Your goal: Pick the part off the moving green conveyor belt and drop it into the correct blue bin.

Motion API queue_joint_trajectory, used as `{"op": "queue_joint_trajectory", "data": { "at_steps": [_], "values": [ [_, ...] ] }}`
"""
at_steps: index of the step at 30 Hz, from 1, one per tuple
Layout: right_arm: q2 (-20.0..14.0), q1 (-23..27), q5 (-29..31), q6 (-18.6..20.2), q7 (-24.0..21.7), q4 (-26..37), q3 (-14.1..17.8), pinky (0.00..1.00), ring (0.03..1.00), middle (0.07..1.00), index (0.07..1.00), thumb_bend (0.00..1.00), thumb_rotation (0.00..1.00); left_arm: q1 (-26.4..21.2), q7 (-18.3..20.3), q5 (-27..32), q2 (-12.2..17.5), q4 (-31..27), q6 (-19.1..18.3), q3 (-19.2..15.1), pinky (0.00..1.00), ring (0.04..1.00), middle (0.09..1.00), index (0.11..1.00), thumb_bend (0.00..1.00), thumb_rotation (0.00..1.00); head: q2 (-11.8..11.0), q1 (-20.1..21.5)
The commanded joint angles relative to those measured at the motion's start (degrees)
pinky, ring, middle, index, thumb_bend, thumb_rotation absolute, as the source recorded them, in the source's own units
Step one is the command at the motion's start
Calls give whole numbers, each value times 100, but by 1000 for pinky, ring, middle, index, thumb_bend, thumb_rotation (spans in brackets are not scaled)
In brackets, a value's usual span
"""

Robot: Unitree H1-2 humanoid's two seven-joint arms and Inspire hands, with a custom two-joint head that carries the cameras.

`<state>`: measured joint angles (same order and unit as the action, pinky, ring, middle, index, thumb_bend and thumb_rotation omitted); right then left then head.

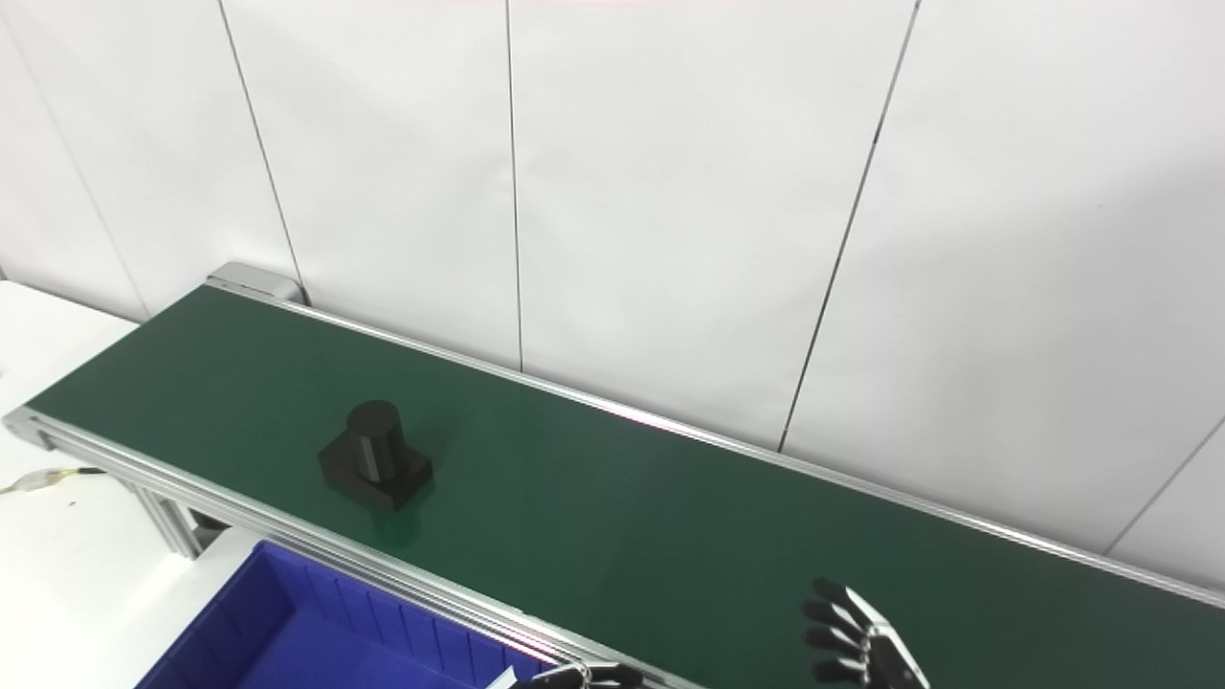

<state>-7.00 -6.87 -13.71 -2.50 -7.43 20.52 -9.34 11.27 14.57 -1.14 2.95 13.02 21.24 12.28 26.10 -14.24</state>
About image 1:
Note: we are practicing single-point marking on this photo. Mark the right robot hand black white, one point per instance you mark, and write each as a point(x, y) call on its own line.
point(876, 651)

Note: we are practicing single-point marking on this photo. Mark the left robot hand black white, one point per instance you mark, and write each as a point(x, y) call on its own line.
point(584, 677)

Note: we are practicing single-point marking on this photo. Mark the black cylinder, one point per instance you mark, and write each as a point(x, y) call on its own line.
point(373, 459)

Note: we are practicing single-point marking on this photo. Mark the blue plastic bin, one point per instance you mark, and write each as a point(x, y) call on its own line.
point(287, 641)

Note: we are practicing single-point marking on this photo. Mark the aluminium conveyor leg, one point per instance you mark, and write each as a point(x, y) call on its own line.
point(172, 522)

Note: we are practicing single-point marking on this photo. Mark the green conveyor belt aluminium frame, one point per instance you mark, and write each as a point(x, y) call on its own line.
point(670, 536)

